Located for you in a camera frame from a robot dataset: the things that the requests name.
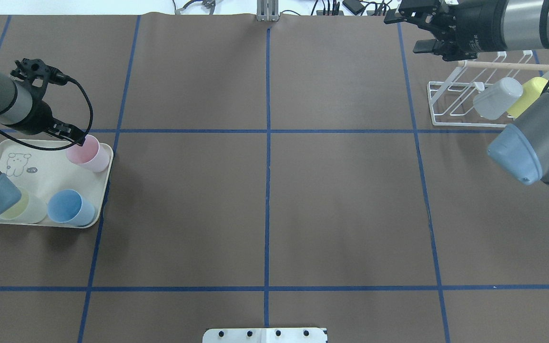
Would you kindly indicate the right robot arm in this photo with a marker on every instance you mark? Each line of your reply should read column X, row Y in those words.
column 522, row 148

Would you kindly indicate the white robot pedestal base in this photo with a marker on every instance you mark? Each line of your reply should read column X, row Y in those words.
column 266, row 335

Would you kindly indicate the aluminium frame post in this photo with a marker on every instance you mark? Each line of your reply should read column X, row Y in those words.
column 267, row 10

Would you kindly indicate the white wire cup rack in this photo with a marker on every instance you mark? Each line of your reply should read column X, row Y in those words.
column 451, row 101

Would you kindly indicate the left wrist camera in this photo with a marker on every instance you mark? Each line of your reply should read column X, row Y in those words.
column 37, row 75

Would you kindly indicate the grey plastic cup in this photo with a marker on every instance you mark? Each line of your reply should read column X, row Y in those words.
column 496, row 99

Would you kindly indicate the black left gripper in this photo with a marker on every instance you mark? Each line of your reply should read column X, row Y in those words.
column 37, row 120

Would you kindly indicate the pink plastic cup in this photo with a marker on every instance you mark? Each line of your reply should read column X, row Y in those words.
column 91, row 155

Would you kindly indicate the light blue cup back-left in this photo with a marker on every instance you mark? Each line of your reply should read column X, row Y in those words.
column 71, row 208

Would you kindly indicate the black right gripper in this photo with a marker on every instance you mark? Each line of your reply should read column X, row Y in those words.
column 473, row 29

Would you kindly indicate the yellow plastic cup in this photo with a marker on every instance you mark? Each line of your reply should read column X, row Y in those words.
column 532, row 90

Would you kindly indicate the cream plastic cup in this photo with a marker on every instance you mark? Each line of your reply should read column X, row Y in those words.
column 30, row 209

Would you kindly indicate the cream plastic tray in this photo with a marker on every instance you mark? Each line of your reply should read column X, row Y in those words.
column 44, row 173

